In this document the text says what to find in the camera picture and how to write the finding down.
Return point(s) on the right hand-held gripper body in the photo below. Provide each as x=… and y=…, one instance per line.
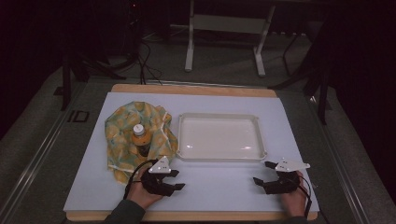
x=285, y=183

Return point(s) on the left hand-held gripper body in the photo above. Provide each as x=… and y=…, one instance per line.
x=157, y=182

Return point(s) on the person's left hand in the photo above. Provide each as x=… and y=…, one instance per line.
x=140, y=194

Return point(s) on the person's right hand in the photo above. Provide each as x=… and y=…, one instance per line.
x=295, y=202

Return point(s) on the white table sheet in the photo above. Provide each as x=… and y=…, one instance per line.
x=218, y=186

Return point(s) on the orange drink bottle white cap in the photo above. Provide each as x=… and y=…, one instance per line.
x=140, y=140

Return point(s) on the white plastic tray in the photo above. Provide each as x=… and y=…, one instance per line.
x=221, y=137

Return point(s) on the yellow green patterned cloth bag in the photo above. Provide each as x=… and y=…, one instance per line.
x=121, y=124

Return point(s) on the black metal stand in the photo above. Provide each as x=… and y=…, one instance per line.
x=323, y=93
x=66, y=81

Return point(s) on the metal floor rail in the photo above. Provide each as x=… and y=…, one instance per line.
x=342, y=168
x=37, y=163

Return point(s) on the white metal desk frame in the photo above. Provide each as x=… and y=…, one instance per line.
x=230, y=23

